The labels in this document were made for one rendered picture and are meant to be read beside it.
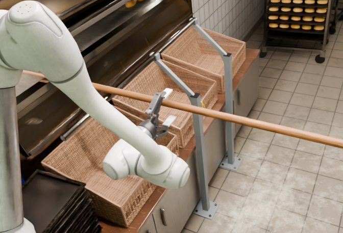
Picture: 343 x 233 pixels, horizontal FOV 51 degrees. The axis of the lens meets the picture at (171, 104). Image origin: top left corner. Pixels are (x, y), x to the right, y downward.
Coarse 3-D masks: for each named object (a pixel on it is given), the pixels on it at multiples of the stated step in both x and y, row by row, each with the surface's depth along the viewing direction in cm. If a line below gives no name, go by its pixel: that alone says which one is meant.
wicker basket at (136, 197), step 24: (144, 120) 207; (72, 144) 193; (96, 144) 208; (168, 144) 195; (48, 168) 177; (72, 168) 193; (96, 168) 207; (96, 192) 168; (120, 192) 190; (144, 192) 181; (120, 216) 169
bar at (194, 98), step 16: (160, 48) 193; (144, 64) 181; (160, 64) 191; (224, 64) 228; (128, 80) 171; (176, 80) 192; (112, 96) 162; (192, 96) 191; (224, 160) 282; (240, 160) 280; (208, 192) 237; (208, 208) 244
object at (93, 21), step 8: (104, 0) 206; (112, 0) 199; (128, 0) 196; (96, 8) 192; (112, 8) 186; (80, 16) 186; (96, 16) 176; (104, 16) 181; (64, 24) 180; (88, 24) 172; (72, 32) 164
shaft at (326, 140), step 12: (24, 72) 185; (36, 72) 180; (96, 84) 163; (132, 96) 153; (144, 96) 151; (180, 108) 143; (192, 108) 140; (204, 108) 139; (228, 120) 134; (240, 120) 131; (252, 120) 130; (276, 132) 126; (288, 132) 123; (300, 132) 122; (336, 144) 117
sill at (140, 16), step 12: (156, 0) 258; (168, 0) 263; (144, 12) 240; (120, 24) 227; (132, 24) 229; (108, 36) 214; (120, 36) 220; (96, 48) 203; (84, 60) 196; (36, 84) 176; (48, 84) 176; (24, 96) 167; (36, 96) 171
